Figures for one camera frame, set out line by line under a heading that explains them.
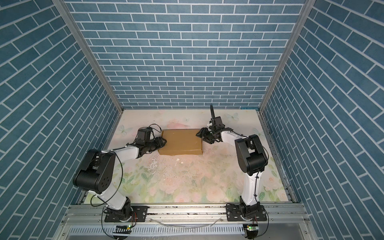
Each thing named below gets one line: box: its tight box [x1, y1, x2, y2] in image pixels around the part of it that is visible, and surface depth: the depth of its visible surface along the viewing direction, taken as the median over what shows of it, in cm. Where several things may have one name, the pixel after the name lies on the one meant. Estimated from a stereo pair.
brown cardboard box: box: [158, 129, 203, 156], surface depth 98 cm
